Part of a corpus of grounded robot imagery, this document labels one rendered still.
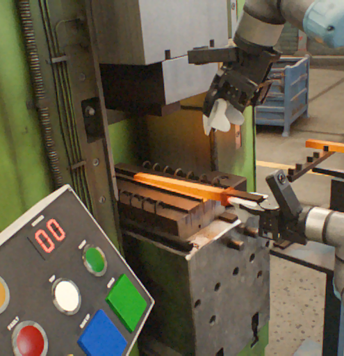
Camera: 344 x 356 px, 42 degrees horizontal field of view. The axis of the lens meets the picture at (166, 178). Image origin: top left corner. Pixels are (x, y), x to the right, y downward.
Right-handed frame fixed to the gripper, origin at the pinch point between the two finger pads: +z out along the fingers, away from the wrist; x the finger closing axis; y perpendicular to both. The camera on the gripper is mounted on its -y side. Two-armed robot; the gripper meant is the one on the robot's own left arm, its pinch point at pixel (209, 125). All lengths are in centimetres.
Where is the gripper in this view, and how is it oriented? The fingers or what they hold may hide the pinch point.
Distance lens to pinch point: 91.9
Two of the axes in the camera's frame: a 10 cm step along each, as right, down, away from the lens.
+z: -2.5, 7.3, 6.4
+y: 7.0, 5.9, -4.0
